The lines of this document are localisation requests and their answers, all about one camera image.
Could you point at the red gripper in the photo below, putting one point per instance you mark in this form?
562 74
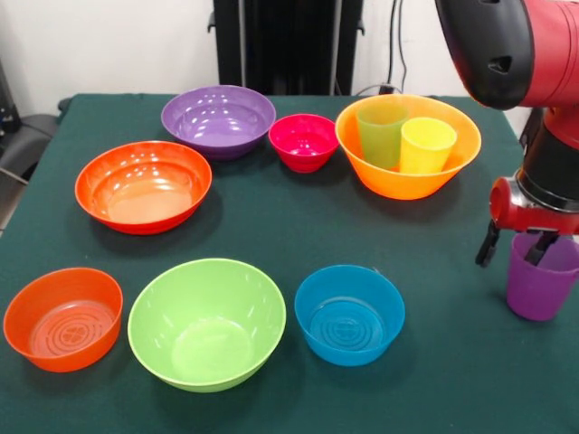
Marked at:
529 217

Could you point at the purple cup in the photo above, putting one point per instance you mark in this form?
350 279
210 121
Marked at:
538 294

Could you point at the large orange bowl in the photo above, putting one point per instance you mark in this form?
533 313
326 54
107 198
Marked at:
407 185

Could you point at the yellow cup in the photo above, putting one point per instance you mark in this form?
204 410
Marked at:
425 153

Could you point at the green cup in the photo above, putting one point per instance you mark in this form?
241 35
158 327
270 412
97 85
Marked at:
377 142

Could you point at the pink bowl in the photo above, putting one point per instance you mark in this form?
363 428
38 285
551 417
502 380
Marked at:
303 144

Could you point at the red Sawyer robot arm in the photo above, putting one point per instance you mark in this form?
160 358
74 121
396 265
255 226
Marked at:
543 68

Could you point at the blue bowl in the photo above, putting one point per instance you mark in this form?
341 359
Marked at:
348 325

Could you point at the dark green table cloth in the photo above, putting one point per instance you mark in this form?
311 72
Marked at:
280 253

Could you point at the purple bowl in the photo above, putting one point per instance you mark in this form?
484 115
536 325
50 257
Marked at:
217 122

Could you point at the green bowl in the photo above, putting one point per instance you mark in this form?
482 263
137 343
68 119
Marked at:
203 334

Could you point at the wide red bowl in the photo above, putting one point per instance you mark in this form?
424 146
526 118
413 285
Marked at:
140 194

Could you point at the small orange bowl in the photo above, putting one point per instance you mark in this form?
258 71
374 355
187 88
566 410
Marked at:
63 325

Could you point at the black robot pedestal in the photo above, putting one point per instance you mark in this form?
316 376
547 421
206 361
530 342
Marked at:
289 45

